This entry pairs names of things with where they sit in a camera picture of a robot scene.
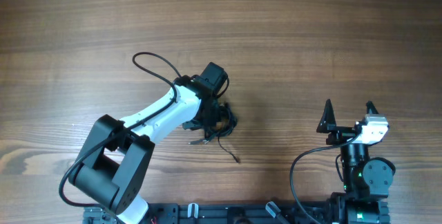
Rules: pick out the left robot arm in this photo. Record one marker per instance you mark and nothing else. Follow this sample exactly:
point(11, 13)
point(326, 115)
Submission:
point(113, 161)

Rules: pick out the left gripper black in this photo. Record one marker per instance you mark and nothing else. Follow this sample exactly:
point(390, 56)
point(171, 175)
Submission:
point(214, 119)

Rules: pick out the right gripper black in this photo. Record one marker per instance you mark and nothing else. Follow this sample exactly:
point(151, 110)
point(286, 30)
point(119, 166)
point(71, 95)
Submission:
point(344, 129)

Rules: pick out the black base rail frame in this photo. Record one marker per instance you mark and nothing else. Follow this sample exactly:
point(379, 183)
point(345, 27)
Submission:
point(270, 213)

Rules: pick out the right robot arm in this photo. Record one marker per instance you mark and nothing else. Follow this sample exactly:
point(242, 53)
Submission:
point(366, 180)

